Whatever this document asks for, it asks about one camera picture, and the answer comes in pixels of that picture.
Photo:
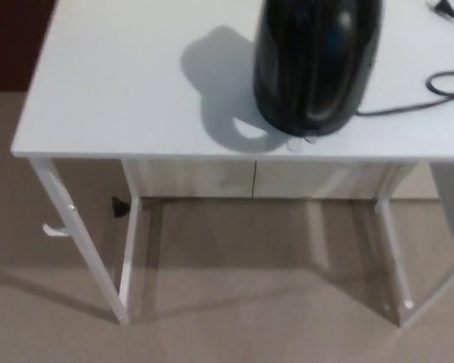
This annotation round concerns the black electric kettle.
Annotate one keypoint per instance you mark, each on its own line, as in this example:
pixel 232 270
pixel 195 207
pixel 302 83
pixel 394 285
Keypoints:
pixel 310 64

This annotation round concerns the white table leg frame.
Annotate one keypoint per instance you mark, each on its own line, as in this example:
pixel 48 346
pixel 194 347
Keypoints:
pixel 79 242
pixel 395 257

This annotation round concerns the dark red panel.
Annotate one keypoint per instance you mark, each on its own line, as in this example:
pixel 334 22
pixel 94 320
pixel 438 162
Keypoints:
pixel 11 41

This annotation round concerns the white hook on leg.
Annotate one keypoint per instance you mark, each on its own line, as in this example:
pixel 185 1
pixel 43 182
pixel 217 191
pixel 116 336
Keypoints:
pixel 55 232

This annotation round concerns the white cabinet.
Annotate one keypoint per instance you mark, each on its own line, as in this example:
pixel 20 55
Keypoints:
pixel 196 177

